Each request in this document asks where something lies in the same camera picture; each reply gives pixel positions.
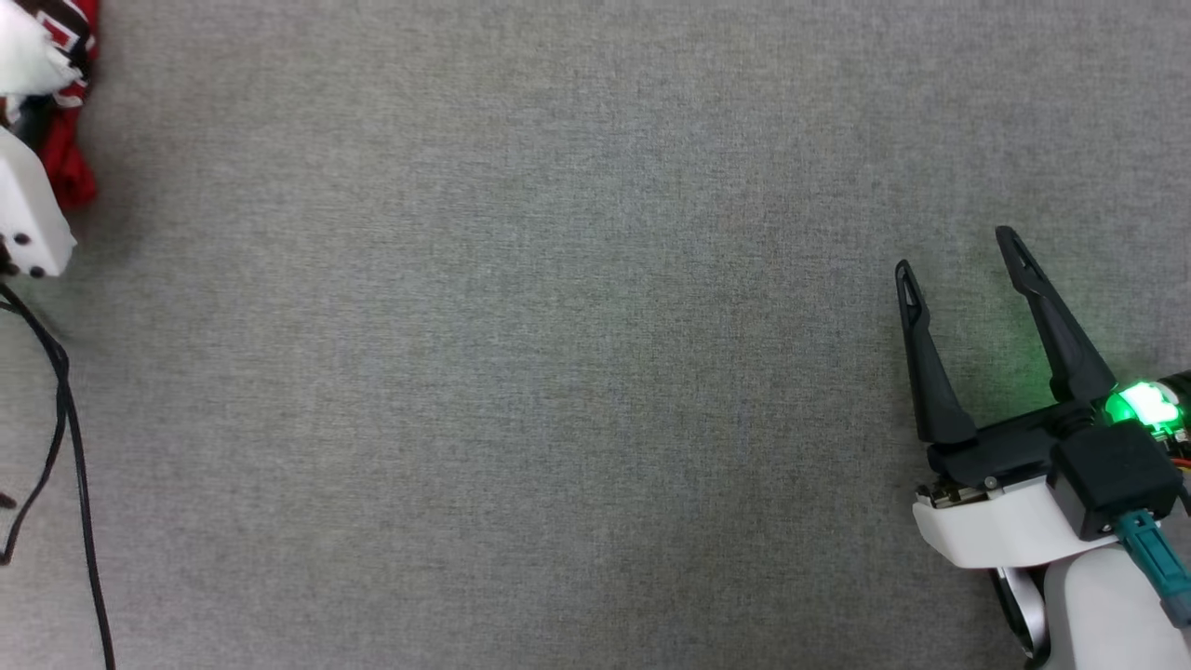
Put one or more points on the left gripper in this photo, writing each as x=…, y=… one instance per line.
x=28, y=214

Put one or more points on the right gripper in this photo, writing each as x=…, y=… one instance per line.
x=996, y=521

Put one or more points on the red white garment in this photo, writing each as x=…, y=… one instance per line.
x=73, y=140

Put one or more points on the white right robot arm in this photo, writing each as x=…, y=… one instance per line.
x=1107, y=614

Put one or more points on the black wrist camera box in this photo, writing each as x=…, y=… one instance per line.
x=1112, y=475

